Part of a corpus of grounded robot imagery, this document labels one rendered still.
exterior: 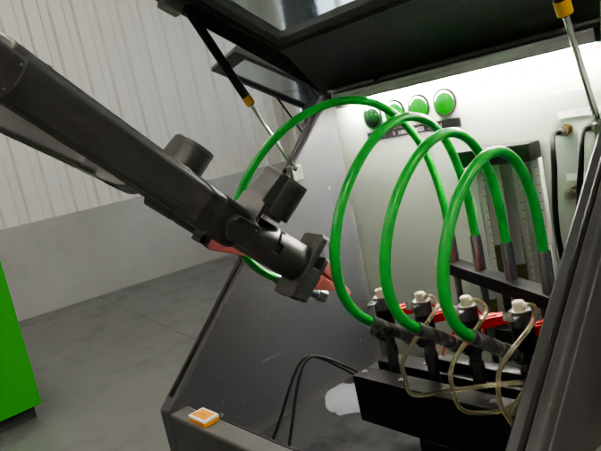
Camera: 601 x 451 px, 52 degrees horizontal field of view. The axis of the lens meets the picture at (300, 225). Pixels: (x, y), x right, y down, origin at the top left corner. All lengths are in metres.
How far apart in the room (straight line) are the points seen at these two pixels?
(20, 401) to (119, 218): 3.68
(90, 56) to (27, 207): 1.84
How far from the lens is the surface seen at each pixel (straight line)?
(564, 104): 1.06
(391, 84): 1.21
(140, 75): 7.71
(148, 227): 7.55
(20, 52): 0.62
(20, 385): 4.15
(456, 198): 0.72
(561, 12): 0.81
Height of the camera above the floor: 1.39
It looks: 9 degrees down
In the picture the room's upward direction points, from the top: 12 degrees counter-clockwise
